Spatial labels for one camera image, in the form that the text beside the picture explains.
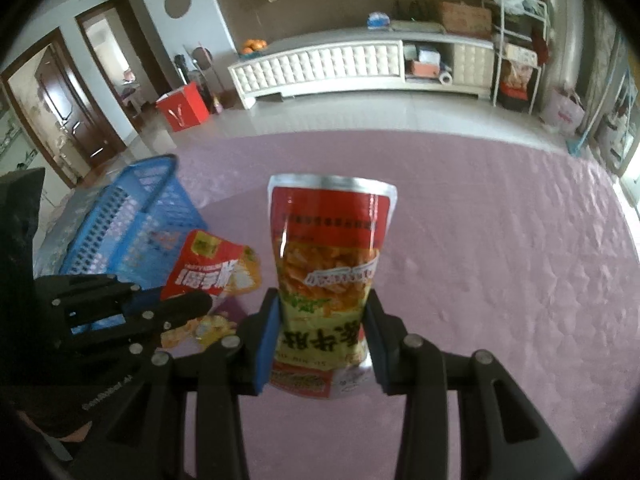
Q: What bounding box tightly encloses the dark wooden door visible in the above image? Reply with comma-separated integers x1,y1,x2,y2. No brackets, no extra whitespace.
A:
35,45,108,168

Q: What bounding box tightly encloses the red snack packet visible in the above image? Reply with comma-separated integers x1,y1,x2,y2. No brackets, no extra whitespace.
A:
160,230,263,306

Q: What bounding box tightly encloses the pink quilted table cover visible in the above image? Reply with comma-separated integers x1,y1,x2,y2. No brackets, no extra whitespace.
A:
165,130,640,480

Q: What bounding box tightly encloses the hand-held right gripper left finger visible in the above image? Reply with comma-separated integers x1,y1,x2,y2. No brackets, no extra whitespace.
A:
70,287,283,480

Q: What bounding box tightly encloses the cardboard box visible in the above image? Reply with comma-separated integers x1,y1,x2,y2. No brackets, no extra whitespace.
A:
440,1,493,36

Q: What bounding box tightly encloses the standing air conditioner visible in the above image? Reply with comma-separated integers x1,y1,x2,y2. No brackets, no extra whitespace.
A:
545,0,587,91

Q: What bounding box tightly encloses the white tufted media cabinet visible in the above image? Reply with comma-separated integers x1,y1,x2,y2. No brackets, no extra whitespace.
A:
227,27,496,110

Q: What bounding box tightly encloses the blue plastic basket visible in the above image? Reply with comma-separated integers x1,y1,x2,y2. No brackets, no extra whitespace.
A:
37,155,208,291

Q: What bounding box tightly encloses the white shelf rack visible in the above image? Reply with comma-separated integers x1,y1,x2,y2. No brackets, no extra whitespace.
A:
482,0,551,111

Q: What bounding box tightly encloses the tall red yellow snack bag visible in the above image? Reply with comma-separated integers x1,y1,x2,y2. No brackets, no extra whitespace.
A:
267,174,398,401

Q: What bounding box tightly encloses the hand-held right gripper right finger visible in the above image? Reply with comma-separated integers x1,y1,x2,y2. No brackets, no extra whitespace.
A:
362,292,581,480

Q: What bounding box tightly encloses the orange snack packet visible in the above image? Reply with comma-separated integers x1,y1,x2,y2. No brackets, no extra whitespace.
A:
160,312,238,351

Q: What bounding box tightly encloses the green folded cloth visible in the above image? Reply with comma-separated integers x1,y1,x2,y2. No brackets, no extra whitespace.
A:
390,20,443,34

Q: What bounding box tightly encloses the pink shopping bag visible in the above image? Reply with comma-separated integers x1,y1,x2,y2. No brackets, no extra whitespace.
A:
540,87,586,136

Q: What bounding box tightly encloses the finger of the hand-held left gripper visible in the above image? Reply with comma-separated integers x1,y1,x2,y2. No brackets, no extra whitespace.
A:
120,290,213,358
32,274,146,338

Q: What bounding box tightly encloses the black handbag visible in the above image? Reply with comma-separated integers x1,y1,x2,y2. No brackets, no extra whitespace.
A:
392,0,426,22

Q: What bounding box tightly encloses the red paper bag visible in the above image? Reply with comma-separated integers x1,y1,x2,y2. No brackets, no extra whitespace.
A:
156,81,211,132

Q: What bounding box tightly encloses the floor fan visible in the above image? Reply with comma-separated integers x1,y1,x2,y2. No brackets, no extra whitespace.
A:
175,45,221,106

